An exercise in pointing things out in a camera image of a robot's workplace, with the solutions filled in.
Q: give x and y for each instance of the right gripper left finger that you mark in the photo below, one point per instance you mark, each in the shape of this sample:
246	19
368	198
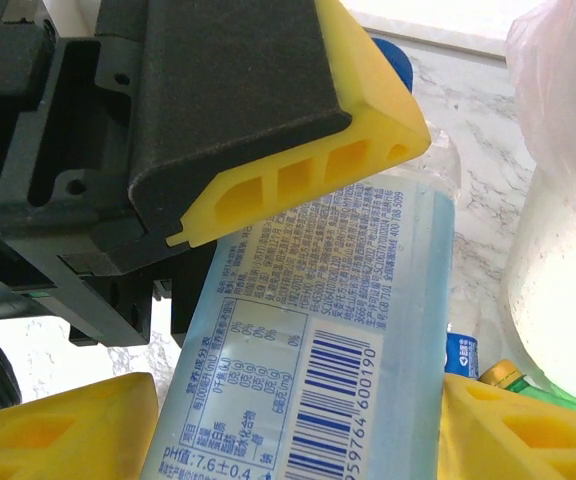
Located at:
58	435

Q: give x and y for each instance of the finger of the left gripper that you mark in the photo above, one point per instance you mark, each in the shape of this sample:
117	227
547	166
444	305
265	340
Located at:
243	100
188	295

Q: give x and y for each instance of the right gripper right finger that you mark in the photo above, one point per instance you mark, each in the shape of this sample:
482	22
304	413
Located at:
528	440

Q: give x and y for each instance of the green bottle yellow cap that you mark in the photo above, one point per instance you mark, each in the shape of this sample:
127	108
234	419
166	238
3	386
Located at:
500	372

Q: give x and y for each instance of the blue logo label bottle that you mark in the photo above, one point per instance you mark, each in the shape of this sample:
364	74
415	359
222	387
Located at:
460	357

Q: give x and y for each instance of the clear bottle blue cap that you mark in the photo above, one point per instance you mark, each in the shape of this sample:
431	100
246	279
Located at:
318	310

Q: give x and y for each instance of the white plastic bin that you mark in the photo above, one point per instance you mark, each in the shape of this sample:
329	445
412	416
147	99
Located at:
558	300

